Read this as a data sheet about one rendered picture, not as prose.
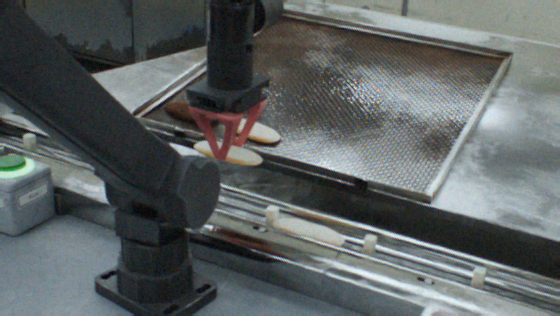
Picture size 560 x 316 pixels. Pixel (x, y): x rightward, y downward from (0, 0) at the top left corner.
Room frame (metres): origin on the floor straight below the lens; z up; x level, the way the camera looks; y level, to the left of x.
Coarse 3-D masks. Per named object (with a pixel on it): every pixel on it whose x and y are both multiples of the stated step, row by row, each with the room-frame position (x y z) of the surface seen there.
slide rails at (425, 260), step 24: (48, 144) 0.95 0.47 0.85; (240, 216) 0.79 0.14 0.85; (264, 216) 0.80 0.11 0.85; (288, 216) 0.80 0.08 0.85; (360, 240) 0.76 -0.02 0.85; (432, 264) 0.72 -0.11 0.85; (456, 264) 0.73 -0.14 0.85; (504, 288) 0.68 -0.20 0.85; (528, 288) 0.69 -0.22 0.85; (552, 312) 0.65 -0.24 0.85
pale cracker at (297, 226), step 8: (280, 224) 0.77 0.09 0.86; (288, 224) 0.76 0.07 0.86; (296, 224) 0.77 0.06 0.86; (304, 224) 0.77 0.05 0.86; (312, 224) 0.77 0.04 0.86; (296, 232) 0.75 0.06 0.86; (304, 232) 0.75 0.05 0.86; (312, 232) 0.75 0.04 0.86; (320, 232) 0.75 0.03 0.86; (328, 232) 0.76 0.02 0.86; (336, 232) 0.76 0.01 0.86; (320, 240) 0.74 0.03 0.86; (328, 240) 0.74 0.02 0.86; (336, 240) 0.74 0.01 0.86; (344, 240) 0.75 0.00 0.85
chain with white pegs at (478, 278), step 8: (24, 136) 0.93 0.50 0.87; (32, 136) 0.93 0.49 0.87; (24, 144) 0.93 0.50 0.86; (32, 144) 0.93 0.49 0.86; (64, 160) 0.92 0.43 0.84; (88, 168) 0.90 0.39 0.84; (272, 208) 0.78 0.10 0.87; (272, 216) 0.78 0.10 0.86; (272, 224) 0.78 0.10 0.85; (368, 240) 0.73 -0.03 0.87; (376, 240) 0.74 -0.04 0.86; (368, 248) 0.73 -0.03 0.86; (400, 264) 0.73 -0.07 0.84; (480, 272) 0.68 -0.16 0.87; (472, 280) 0.68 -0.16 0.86; (480, 280) 0.68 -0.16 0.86; (480, 288) 0.68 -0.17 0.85
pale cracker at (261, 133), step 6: (240, 126) 0.97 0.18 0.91; (258, 126) 0.97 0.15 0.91; (264, 126) 0.97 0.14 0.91; (252, 132) 0.95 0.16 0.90; (258, 132) 0.95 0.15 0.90; (264, 132) 0.95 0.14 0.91; (270, 132) 0.95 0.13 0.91; (252, 138) 0.94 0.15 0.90; (258, 138) 0.94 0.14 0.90; (264, 138) 0.94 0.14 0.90; (270, 138) 0.94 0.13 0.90; (276, 138) 0.94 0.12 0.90
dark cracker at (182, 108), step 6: (174, 102) 1.04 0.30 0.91; (168, 108) 1.02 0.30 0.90; (174, 108) 1.01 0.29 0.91; (180, 108) 1.01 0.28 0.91; (186, 108) 1.01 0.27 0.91; (174, 114) 1.00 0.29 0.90; (180, 114) 1.00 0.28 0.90; (186, 114) 1.00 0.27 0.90; (192, 120) 0.99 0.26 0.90; (210, 120) 0.99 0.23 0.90; (216, 120) 0.99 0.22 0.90
